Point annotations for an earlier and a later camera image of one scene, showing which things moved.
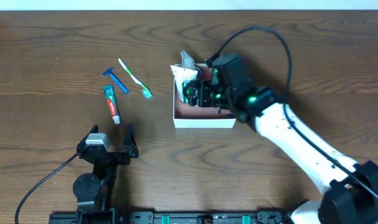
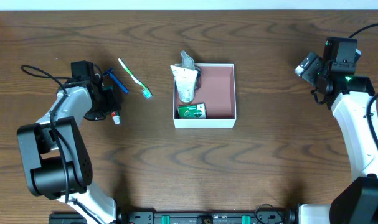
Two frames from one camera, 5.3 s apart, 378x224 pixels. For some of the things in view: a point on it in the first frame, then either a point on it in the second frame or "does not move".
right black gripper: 198,94 -> 319,82
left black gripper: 113,155 -> 107,101
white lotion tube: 181,75 does not move
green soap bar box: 186,91 -> 192,111
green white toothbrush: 146,92 does not move
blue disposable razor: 116,79 does not move
